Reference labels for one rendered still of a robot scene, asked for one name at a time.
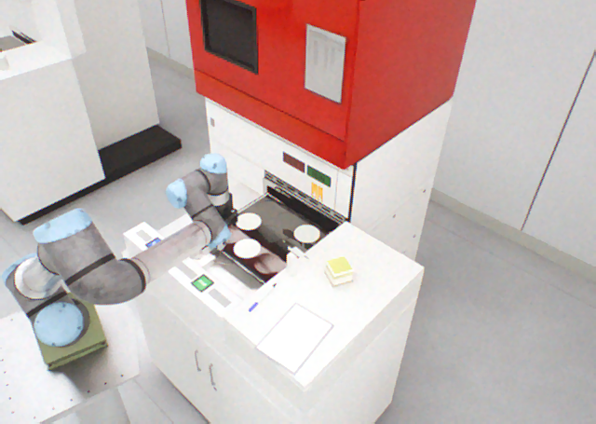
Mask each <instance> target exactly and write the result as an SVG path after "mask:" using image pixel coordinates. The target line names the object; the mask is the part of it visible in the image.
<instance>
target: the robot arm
mask: <svg viewBox="0 0 596 424"><path fill-rule="evenodd" d="M166 196H167V198H168V201H169V203H170V204H172V206H173V207H174V208H176V209H180V208H184V209H185V210H186V211H187V212H188V214H189V216H190V217H191V219H192V220H193V223H191V224H189V225H188V226H184V227H182V228H181V229H179V230H177V231H176V232H174V233H172V234H170V235H169V236H167V237H166V238H165V239H163V240H161V241H160V242H159V243H157V244H155V245H154V246H152V247H150V248H148V249H146V250H144V251H142V252H141V253H138V254H136V255H135V256H133V257H131V258H127V257H124V258H122V259H120V260H117V258H116V256H114V254H113V253H112V251H111V250H110V248H109V247H108V245H107V243H106V242H105V240H104V239H103V237H102V235H101V234H100V232H99V230H98V229H97V227H96V226H95V224H94V223H93V221H92V218H91V217H90V216H89V215H88V213H87V212H86V211H85V210H84V209H80V208H77V209H74V210H72V211H70V212H67V213H65V214H63V215H61V216H58V217H56V218H54V219H52V221H50V222H48V223H46V224H44V225H42V226H40V227H38V228H36V229H35V230H34V231H33V235H34V240H35V241H36V242H38V245H37V249H36V253H30V254H27V256H25V257H23V258H21V259H19V260H18V261H16V262H15V263H13V264H12V265H10V267H8V268H7V269H6V270H4V271H3V273H2V280H3V282H4V285H5V287H6V288H8V290H9V291H10V292H11V293H12V295H13V296H14V298H15V299H16V301H17V302H18V304H19V306H20V308H21V309H22V311H23V312H24V314H25V315H26V317H27V318H28V320H29V321H30V323H31V325H32V326H33V327H34V331H35V333H36V335H37V337H38V338H39V340H40V341H41V342H43V343H44V344H46V345H48V346H51V347H56V348H64V347H69V346H72V345H73V344H75V343H76V342H78V341H79V339H81V338H82V337H83V336H84V335H85V333H86V332H87V330H88V327H89V322H90V317H89V313H88V308H87V307H86V305H85V304H84V303H83V302H81V301H80V300H78V299H76V298H73V297H71V296H69V295H68V294H67V293H66V291H65V290H64V288H63V286H62V285H61V280H63V282H64V283H65V285H66V286H67V288H69V290H70V291H71V292H72V294H74V295H75V296H76V297H77V298H79V299H81V300H83V301H85V302H88V303H90V304H95V305H116V304H121V303H125V302H128V301H130V300H132V299H134V298H136V297H137V296H139V295H140V294H142V293H143V292H144V291H145V290H146V286H147V284H148V283H149V282H151V281H152V280H155V279H157V278H158V277H160V276H161V275H163V274H164V273H166V272H167V271H168V270H170V269H171V268H173V267H175V266H176V265H178V264H179V263H181V262H182V261H183V260H184V259H186V258H187V257H189V256H190V255H193V254H194V253H196V252H198V251H199V250H201V249H202V248H204V247H205V246H207V245H208V246H209V247H210V248H211V249H214V248H215V249H217V250H218V251H221V250H222V249H223V248H224V245H225V244H226V242H227V241H228V240H229V239H230V238H231V236H232V232H230V231H229V229H228V227H229V226H230V225H232V224H233V225H234V224H235V223H236V222H237V219H236V220H235V221H234V219H235V217H234V215H236V216H237V209H234V208H233V200H232V194H231V193H229V190H228V182H227V168H226V162H225V158H224V157H223V156H222V155H220V154H217V153H209V154H207V155H205V156H203V158H202V159H201V160H200V168H199V169H197V170H196V171H194V172H192V173H190V174H188V175H186V176H184V177H182V178H181V179H177V180H176V181H175V182H173V183H172V184H170V185H168V186H167V188H166ZM232 210H234V211H233V212H231V211H232ZM232 221H233V222H232Z"/></svg>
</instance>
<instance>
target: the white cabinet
mask: <svg viewBox="0 0 596 424"><path fill-rule="evenodd" d="M134 299H135V302H136V306H137V309H138V312H139V316H140V319H141V323H142V329H143V333H144V336H145V340H146V343H147V347H148V350H149V353H150V357H151V360H152V362H153V363H154V364H155V366H156V367H157V368H158V369H159V370H160V371H161V372H162V373H163V374H164V375H165V376H166V377H167V379H168V380H169V381H170V382H171V383H172V384H173V385H174V386H175V387H176V388H177V389H178V390H179V391H180V392H181V393H182V394H184V395H185V396H186V397H187V398H188V399H189V400H190V402H191V403H192V404H193V405H194V406H195V407H196V409H197V410H198V411H199V412H200V413H201V414H202V415H203V416H204V417H205V418H206V419H207V420H208V421H209V422H210V423H211V424H373V423H374V422H375V420H376V419H378V418H379V417H380V415H381V414H382V413H383V412H384V411H385V409H386V408H387V407H388V406H389V405H390V402H391V399H392V395H393V391H394V388H395V384H396V380H397V377H398V372H399V369H400V362H401V358H402V354H403V351H404V348H405V344H406V340H407V335H408V332H409V328H410V324H411V320H412V317H413V311H414V307H415V303H416V299H417V297H416V298H415V299H414V300H413V301H412V302H411V303H410V304H409V305H408V306H407V307H406V308H405V309H404V310H403V311H402V312H401V313H400V314H399V315H398V316H397V318H396V319H395V320H394V321H393V322H391V323H390V324H389V325H388V326H387V328H386V329H385V330H384V331H383V332H382V333H381V334H380V335H379V336H377V337H376V338H375V339H374V341H373V342H372V343H371V344H370V345H369V346H368V347H367V348H366V349H365V350H364V351H363V352H362V353H361V354H360V355H359V356H358V358H357V359H356V360H355V361H353V362H352V363H351V364H350V365H349V366H348V367H347V369H346V370H345V371H344V372H343V373H342V374H341V375H340V376H339V377H338V378H337V379H336V380H335V381H334V382H333V383H332V385H331V386H330V387H329V388H328V389H327V390H326V391H325V392H324V393H323V394H322V396H321V397H320V398H319V399H318V400H317V401H316V402H315V403H314V404H312V405H311V406H310V407H309V408H308V409H307V410H306V411H305V413H304V414H301V413H300V411H299V410H298V409H297V408H296V407H295V406H294V405H292V404H291V403H290V402H289V401H288V400H287V399H286V398H284V397H283V396H282V395H281V394H280V393H279V392H278V391H277V390H275V389H274V388H273V387H272V386H271V384H270V383H269V382H267V381H266V380H264V379H263V378H262V377H261V376H260V375H259V374H257V373H256V372H255V371H254V370H253V369H252V368H251V367H250V366H248V365H247V364H246V363H245V362H244V361H243V360H242V359H240V358H239V357H238V356H237V355H236V354H235V352H234V351H232V350H231V349H230V348H229V347H228V346H227V345H226V344H224V343H223V342H222V341H220V340H219V339H218V338H217V337H216V336H215V335H214V334H213V333H211V332H210V331H209V330H208V329H207V328H205V327H204V326H203V325H201V324H200V323H199V322H198V321H197V320H196V319H195V318H193V317H192V316H191V315H190V314H189V313H188V312H187V311H186V310H185V309H183V308H182V307H181V306H180V305H179V304H178V303H177V302H175V301H174V300H173V299H172V298H171V297H170V296H169V295H168V294H166V293H165V291H164V290H163V289H162V288H161V287H160V286H159V285H157V284H156V283H155V282H154V281H153V280H152V281H151V282H149V283H148V284H147V286H146V290H145V291H144V292H143V293H142V294H140V295H139V296H137V297H136V298H134Z"/></svg>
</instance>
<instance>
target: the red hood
mask: <svg viewBox="0 0 596 424"><path fill-rule="evenodd" d="M185 3H186V11H187V19H188V28H189V36H190V44H191V52H192V62H193V69H194V78H195V86H196V92H198V93H200V94H202V95H204V96H205V97H207V99H209V100H211V101H213V102H215V103H218V104H219V105H221V106H222V107H224V108H226V109H228V110H230V111H232V112H234V113H236V114H238V115H239V116H242V117H244V118H246V119H248V120H249V121H252V122H254V123H255V124H257V125H259V126H261V127H263V128H265V129H267V130H270V131H271V132H273V133H275V134H276V135H278V136H280V137H282V138H284V139H286V140H287V141H289V142H291V143H293V144H296V145H298V146H300V147H302V148H303V149H304V150H306V151H308V152H310V153H312V154H314V155H316V156H318V157H320V158H322V159H324V161H326V162H328V163H331V164H332V165H334V166H336V167H337V168H339V169H341V170H343V171H345V170H346V169H348V168H349V167H351V166H352V165H354V164H355V163H357V161H358V160H360V159H361V158H363V157H364V156H366V155H367V154H369V153H370V152H372V150H374V149H375V148H377V147H378V146H380V145H381V144H383V143H385V142H386V141H387V140H389V139H390V138H393V137H394V136H396V135H397V134H399V133H400V132H402V131H403V130H405V129H407V128H408V127H410V126H411V125H412V124H413V123H414V122H416V121H417V120H419V119H420V118H422V117H423V116H425V115H427V114H428V113H430V112H432V111H434V109H435V108H436V107H438V106H439V105H441V104H442V103H444V102H446V101H447V100H449V99H450V98H452V97H453V96H454V89H455V84H456V80H457V77H458V75H459V73H460V68H461V63H462V60H463V56H464V52H465V47H466V43H467V36H468V31H469V27H470V23H471V20H472V17H473V15H474V11H475V6H476V3H477V0H185Z"/></svg>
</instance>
